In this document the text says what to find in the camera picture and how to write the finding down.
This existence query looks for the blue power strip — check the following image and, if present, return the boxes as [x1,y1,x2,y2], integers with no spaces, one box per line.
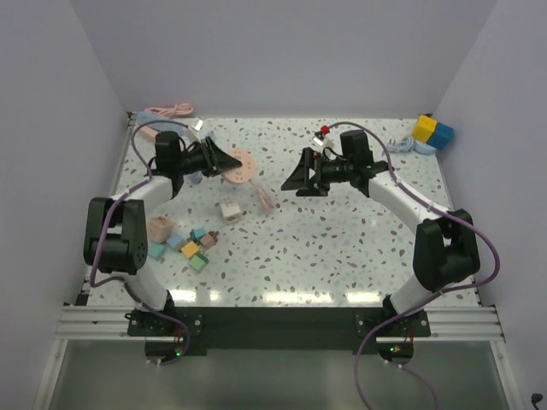
[136,111,187,132]

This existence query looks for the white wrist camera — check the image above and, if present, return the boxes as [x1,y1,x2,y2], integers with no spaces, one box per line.
[186,118,204,142]
[311,126,334,152]

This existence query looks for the mauve plug adapter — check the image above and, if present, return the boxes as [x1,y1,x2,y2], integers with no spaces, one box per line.
[200,231,219,249]

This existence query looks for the blue cube socket cord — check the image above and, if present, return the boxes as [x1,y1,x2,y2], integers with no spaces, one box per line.
[384,135,418,155]

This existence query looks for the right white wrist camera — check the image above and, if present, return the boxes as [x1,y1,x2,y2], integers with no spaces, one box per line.
[311,126,334,152]

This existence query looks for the yellow and blue cube socket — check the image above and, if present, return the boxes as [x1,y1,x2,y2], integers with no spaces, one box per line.
[411,115,455,155]

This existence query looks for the pink strip cord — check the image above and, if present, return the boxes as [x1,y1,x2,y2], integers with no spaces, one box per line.
[144,102,196,120]

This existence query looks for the white cube adapter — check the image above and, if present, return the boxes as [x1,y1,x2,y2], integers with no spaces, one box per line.
[219,200,243,224]

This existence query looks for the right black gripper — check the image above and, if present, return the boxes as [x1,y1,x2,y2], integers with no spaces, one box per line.
[281,148,352,198]

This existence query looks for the peach cube adapter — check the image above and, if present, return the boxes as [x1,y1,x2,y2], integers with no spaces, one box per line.
[148,216,174,243]

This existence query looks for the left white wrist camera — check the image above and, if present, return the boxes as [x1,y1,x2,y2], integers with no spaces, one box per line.
[186,118,204,142]

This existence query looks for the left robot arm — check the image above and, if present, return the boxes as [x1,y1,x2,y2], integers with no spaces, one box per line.
[83,132,242,335]

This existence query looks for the teal plug adapter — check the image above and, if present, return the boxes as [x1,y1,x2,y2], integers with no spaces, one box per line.
[191,227,208,243]

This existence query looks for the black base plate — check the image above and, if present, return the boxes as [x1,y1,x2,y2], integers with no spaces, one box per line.
[125,307,432,364]

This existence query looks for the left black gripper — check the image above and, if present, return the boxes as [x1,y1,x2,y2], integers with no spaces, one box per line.
[175,136,241,178]

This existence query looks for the green plug adapter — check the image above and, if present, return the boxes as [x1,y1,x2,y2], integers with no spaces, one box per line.
[189,253,209,273]

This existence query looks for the aluminium frame rail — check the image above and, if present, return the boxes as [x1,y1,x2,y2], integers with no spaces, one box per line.
[56,306,505,342]

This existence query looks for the pink power strip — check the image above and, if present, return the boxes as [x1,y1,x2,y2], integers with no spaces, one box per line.
[138,126,159,141]

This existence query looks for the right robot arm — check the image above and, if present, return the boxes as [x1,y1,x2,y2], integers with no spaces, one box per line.
[281,130,480,336]

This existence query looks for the peach cube socket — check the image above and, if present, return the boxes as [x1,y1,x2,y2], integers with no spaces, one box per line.
[221,148,256,185]

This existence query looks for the light blue plug adapter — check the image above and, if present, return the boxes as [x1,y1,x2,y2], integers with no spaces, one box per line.
[148,242,167,261]

